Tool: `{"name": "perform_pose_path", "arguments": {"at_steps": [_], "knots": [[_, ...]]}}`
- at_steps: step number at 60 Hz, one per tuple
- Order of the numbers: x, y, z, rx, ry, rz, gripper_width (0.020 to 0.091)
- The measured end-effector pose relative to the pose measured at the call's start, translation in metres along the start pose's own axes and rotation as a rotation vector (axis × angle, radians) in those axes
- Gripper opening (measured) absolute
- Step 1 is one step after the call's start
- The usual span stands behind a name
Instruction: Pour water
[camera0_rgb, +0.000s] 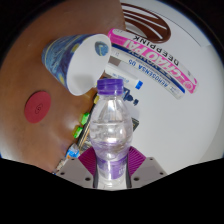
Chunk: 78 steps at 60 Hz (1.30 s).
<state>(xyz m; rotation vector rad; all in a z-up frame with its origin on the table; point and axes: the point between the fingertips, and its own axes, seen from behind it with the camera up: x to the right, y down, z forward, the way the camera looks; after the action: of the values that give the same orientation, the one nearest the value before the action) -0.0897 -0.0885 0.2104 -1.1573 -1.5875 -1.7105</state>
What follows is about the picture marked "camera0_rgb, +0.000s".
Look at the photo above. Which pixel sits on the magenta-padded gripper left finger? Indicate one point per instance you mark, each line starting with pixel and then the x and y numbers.
pixel 73 171

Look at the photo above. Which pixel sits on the white and blue shuttlecock tube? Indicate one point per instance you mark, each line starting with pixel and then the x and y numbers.
pixel 146 71

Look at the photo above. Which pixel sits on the blue printed mug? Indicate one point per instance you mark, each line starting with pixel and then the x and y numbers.
pixel 83 63

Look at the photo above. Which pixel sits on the clear purple-capped water bottle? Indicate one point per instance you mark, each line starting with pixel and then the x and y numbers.
pixel 110 133

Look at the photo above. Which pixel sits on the blue tissue pack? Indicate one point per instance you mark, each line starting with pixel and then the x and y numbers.
pixel 72 151

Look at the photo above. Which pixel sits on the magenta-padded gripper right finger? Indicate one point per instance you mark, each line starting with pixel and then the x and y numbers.
pixel 150 171

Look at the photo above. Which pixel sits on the white blue-capped lotion bottle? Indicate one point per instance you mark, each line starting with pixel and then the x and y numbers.
pixel 123 78

